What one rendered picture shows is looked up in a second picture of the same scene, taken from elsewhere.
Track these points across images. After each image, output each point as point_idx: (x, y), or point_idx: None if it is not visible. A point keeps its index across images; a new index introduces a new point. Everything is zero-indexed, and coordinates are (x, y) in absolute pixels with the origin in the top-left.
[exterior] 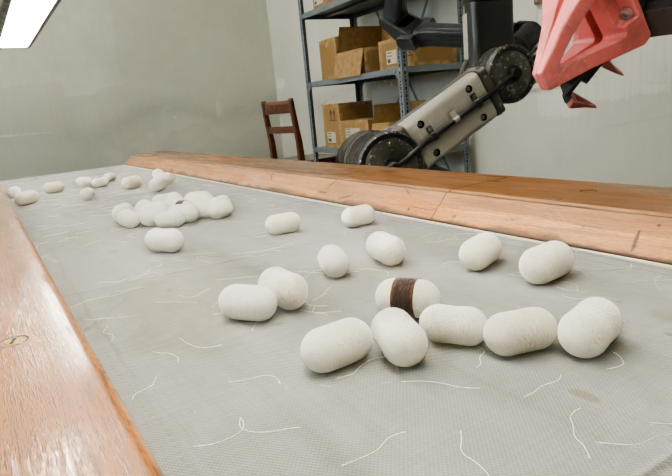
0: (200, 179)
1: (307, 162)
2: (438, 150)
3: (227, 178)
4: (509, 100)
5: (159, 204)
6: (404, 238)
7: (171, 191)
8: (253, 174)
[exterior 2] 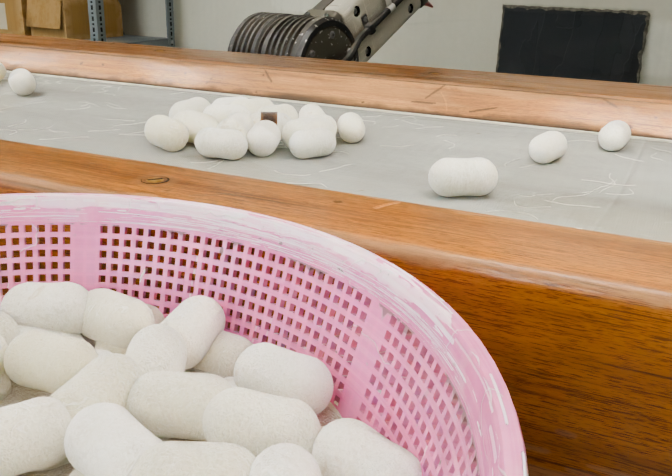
0: (47, 75)
1: (273, 56)
2: (368, 48)
3: (134, 76)
4: None
5: (247, 118)
6: None
7: (59, 95)
8: (210, 71)
